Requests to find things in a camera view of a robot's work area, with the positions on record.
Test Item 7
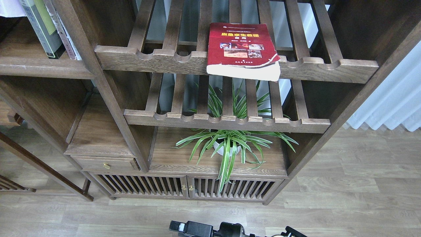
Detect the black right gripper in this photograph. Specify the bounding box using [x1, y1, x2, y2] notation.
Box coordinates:
[169, 221, 258, 237]

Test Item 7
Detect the red cover book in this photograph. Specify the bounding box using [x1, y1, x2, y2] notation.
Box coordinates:
[206, 22, 280, 82]

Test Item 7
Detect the green and black book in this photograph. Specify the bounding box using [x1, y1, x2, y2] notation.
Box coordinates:
[20, 0, 65, 60]

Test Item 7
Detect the white lavender cover book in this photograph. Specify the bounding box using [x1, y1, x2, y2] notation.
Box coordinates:
[0, 0, 27, 18]

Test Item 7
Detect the upright book in shelf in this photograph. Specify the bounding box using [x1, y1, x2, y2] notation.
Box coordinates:
[44, 0, 82, 60]

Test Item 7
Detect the white plant pot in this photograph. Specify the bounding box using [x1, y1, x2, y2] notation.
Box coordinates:
[213, 140, 241, 157]

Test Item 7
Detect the green spider plant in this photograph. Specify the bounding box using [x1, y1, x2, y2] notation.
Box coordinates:
[172, 86, 299, 193]

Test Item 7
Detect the brass drawer knob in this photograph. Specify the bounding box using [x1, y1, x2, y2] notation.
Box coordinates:
[103, 163, 111, 170]

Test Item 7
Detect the dark wooden bookshelf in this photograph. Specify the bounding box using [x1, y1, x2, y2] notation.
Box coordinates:
[1, 0, 420, 205]

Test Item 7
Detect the white pleated curtain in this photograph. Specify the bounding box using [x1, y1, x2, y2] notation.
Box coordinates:
[346, 43, 421, 132]

